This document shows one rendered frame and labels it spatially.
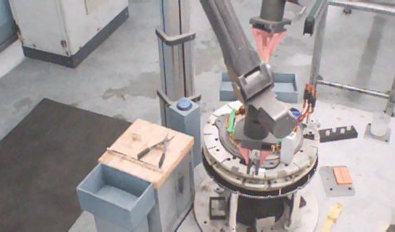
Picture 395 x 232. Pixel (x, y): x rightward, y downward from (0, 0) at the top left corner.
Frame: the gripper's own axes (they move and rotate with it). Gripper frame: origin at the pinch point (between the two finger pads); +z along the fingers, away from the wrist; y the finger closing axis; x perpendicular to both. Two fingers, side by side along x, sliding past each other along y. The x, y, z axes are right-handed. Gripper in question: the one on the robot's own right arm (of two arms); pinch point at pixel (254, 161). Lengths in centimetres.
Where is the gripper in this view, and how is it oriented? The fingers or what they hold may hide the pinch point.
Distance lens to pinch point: 127.7
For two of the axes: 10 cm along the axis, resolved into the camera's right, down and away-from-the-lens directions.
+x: 1.9, -6.0, 7.8
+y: 9.8, 1.1, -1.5
